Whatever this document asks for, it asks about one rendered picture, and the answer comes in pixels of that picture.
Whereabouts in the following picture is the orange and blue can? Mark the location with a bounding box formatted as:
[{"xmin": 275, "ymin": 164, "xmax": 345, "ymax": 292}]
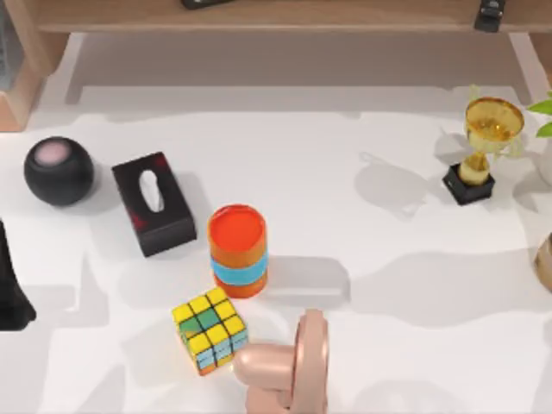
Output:
[{"xmin": 206, "ymin": 204, "xmax": 269, "ymax": 299}]

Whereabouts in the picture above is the black tissue box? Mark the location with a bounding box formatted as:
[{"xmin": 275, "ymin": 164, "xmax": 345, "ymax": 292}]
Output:
[{"xmin": 110, "ymin": 151, "xmax": 198, "ymax": 259}]

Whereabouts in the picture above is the colourful puzzle cube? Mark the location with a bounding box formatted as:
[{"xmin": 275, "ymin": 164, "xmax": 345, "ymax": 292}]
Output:
[{"xmin": 171, "ymin": 286, "xmax": 249, "ymax": 378}]

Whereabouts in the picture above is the wooden shelf unit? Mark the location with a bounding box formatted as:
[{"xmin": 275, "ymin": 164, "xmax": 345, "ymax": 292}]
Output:
[{"xmin": 0, "ymin": 0, "xmax": 552, "ymax": 133}]

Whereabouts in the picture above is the black flat device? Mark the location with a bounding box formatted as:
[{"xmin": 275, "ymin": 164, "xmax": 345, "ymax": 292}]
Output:
[{"xmin": 179, "ymin": 0, "xmax": 236, "ymax": 10}]

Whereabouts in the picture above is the gold trophy with black base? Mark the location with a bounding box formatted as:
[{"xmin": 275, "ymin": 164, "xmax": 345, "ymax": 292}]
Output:
[{"xmin": 442, "ymin": 85, "xmax": 526, "ymax": 206}]

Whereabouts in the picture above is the black round speaker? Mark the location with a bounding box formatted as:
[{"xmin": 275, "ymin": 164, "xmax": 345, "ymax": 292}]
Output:
[{"xmin": 23, "ymin": 136, "xmax": 95, "ymax": 207}]

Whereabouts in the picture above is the round brown basket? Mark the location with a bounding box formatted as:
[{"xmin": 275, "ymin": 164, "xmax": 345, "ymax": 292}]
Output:
[{"xmin": 532, "ymin": 232, "xmax": 552, "ymax": 292}]

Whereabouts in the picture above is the green plant in white pot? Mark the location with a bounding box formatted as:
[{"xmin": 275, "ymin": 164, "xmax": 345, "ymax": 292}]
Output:
[{"xmin": 526, "ymin": 90, "xmax": 552, "ymax": 187}]

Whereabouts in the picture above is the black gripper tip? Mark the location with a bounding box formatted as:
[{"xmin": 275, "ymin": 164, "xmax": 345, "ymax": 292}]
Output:
[{"xmin": 0, "ymin": 220, "xmax": 38, "ymax": 332}]

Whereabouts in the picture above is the black stapler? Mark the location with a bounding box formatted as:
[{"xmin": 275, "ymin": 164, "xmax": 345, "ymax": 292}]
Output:
[{"xmin": 474, "ymin": 0, "xmax": 506, "ymax": 33}]

